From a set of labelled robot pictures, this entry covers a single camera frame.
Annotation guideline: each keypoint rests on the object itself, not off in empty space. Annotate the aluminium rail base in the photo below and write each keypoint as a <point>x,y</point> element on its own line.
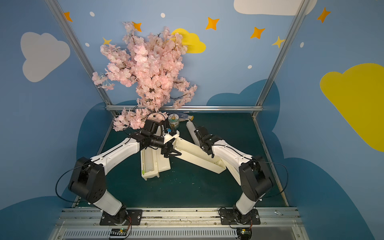
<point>180,224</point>

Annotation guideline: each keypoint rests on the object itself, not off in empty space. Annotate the plastic wrap roll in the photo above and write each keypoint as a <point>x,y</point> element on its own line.
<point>148,165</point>
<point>191,128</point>

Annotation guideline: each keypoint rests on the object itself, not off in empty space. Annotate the pink cherry blossom tree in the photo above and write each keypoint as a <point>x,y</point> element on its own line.
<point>153,66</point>

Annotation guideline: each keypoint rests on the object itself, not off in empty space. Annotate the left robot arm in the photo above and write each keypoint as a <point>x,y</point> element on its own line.
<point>89,176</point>

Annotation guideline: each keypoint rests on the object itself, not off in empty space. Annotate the small plastic bottle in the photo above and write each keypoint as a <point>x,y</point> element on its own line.
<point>185,117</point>

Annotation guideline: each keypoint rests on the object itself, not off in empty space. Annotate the right small circuit board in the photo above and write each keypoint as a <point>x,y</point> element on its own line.
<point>243,234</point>

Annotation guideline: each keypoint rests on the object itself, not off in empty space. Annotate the white wrap dispenser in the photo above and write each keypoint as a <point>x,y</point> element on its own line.
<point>195,155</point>

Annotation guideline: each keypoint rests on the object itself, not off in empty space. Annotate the small circuit board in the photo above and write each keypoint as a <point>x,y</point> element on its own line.
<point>243,234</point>
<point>118,234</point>

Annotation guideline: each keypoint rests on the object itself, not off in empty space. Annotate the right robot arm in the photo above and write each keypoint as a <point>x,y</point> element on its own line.
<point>255,175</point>

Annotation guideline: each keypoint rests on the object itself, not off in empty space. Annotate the dispenser base tray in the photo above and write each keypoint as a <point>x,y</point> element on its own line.
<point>149,176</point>

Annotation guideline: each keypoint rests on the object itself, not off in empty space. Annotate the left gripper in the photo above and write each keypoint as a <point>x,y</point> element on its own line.
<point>167,147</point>

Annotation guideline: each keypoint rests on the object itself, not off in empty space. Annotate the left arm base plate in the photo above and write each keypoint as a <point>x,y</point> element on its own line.
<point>124,217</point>

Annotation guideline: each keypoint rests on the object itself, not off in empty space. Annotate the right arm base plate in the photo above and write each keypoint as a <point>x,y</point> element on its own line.
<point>234,217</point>

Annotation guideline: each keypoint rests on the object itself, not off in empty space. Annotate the dispenser lid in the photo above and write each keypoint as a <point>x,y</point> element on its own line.
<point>162,164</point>

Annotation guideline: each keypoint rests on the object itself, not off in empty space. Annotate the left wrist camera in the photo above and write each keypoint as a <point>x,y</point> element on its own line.
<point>170,135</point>

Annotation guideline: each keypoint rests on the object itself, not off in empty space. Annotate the green printed cup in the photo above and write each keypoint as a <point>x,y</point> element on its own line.
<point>174,121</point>

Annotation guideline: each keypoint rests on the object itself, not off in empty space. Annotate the left small circuit board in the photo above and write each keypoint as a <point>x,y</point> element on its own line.
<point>118,234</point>

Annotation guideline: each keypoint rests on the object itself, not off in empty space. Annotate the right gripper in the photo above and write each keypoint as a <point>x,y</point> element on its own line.
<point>201,137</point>

